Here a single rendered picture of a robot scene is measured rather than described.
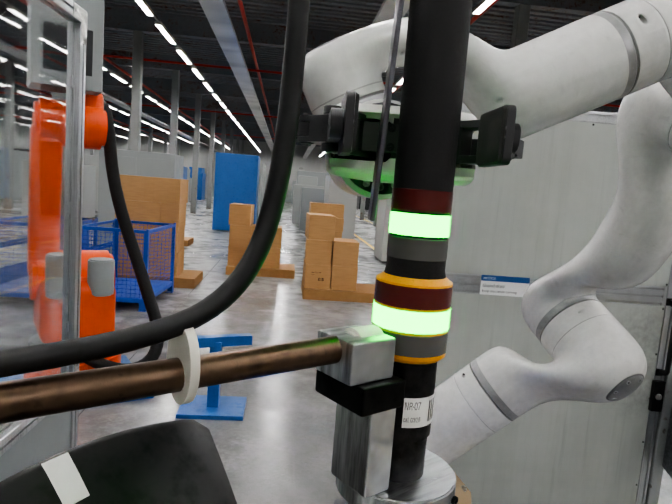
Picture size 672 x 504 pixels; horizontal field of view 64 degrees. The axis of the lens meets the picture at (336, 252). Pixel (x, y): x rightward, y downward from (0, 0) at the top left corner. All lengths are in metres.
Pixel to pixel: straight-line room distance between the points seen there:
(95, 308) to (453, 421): 3.48
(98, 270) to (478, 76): 3.74
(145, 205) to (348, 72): 7.87
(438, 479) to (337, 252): 7.56
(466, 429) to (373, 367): 0.71
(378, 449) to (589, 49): 0.43
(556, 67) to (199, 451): 0.46
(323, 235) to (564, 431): 5.77
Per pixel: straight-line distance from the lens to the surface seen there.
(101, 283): 4.14
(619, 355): 0.93
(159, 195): 8.28
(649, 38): 0.62
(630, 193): 0.83
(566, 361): 0.93
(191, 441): 0.45
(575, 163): 2.35
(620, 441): 2.70
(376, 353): 0.28
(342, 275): 7.92
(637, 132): 0.83
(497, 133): 0.31
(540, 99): 0.56
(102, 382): 0.22
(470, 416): 0.97
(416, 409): 0.31
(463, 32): 0.31
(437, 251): 0.29
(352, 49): 0.52
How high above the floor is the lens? 1.61
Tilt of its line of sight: 7 degrees down
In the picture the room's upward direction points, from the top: 4 degrees clockwise
